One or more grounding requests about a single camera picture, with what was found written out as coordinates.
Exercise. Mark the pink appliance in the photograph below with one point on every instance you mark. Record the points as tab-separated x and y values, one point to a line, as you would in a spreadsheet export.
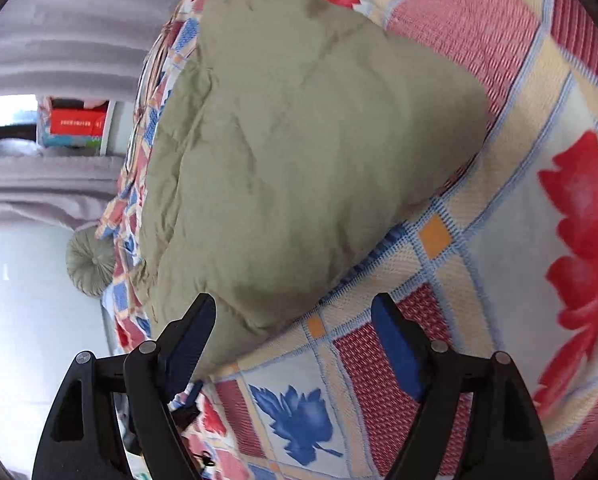
96	105

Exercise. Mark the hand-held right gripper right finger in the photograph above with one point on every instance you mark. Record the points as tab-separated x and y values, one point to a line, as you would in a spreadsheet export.
396	345

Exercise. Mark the grey curtain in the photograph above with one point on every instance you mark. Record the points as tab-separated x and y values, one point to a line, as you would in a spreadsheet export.
44	187
79	25

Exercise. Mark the khaki puffer jacket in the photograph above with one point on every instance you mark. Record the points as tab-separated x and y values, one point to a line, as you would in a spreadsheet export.
299	160

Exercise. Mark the teal printed carton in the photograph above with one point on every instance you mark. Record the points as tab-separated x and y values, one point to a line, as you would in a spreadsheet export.
46	135

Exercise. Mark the leaf print patchwork bedspread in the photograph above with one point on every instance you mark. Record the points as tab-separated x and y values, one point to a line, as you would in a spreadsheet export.
519	240

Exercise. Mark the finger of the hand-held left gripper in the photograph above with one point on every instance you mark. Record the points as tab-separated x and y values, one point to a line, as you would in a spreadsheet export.
188	402

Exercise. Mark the red box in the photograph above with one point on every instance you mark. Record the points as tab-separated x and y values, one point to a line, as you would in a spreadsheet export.
74	122

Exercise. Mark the white window sill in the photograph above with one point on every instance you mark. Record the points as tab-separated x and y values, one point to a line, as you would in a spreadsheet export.
106	130

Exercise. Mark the striped pillow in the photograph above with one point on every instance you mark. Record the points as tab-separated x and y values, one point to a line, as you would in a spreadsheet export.
151	75

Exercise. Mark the round green cushion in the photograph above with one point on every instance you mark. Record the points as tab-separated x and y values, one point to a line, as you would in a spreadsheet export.
91	262

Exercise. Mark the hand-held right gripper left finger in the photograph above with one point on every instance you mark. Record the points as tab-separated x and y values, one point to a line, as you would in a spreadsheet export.
191	340

